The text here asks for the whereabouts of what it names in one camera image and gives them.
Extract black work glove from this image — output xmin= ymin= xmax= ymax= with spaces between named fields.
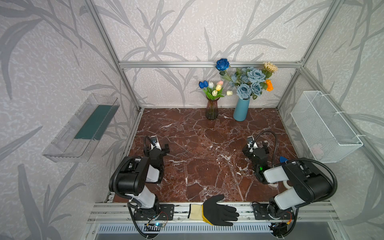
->
xmin=188 ymin=195 xmax=240 ymax=227

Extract blue hand trowel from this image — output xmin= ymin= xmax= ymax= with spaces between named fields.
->
xmin=280 ymin=157 xmax=288 ymax=163

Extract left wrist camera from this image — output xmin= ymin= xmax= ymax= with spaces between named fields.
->
xmin=150 ymin=136 xmax=162 ymax=150

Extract pink glass vase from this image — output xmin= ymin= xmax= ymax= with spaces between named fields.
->
xmin=205 ymin=99 xmax=219 ymax=120

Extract white tape roll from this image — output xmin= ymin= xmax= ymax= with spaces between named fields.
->
xmin=283 ymin=181 xmax=292 ymax=190

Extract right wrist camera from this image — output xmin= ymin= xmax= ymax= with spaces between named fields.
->
xmin=247 ymin=136 xmax=258 ymax=150

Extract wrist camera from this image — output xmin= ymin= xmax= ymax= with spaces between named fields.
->
xmin=150 ymin=136 xmax=162 ymax=150
xmin=247 ymin=136 xmax=258 ymax=150

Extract orange marigold flower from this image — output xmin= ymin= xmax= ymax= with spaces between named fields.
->
xmin=265 ymin=80 xmax=274 ymax=92

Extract teal ceramic vase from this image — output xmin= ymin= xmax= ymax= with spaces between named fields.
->
xmin=233 ymin=98 xmax=250 ymax=122

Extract clear acrylic shelf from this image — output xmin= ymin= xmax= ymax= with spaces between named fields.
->
xmin=43 ymin=94 xmax=120 ymax=163

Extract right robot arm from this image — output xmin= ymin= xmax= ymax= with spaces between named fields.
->
xmin=243 ymin=137 xmax=338 ymax=219

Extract white wire basket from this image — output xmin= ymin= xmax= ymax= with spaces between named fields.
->
xmin=291 ymin=91 xmax=364 ymax=163

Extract small circuit board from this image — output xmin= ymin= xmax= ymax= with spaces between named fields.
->
xmin=146 ymin=222 xmax=167 ymax=232

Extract cream sunflower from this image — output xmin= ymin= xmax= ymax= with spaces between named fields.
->
xmin=262 ymin=62 xmax=278 ymax=79

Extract dusty blue rose bunch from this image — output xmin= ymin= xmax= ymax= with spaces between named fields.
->
xmin=230 ymin=67 xmax=268 ymax=100

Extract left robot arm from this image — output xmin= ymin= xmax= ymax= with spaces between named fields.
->
xmin=109 ymin=144 xmax=170 ymax=215

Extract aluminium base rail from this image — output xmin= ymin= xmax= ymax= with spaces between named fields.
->
xmin=87 ymin=199 xmax=340 ymax=226

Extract deep blue rose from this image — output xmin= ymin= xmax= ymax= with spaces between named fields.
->
xmin=216 ymin=59 xmax=237 ymax=88

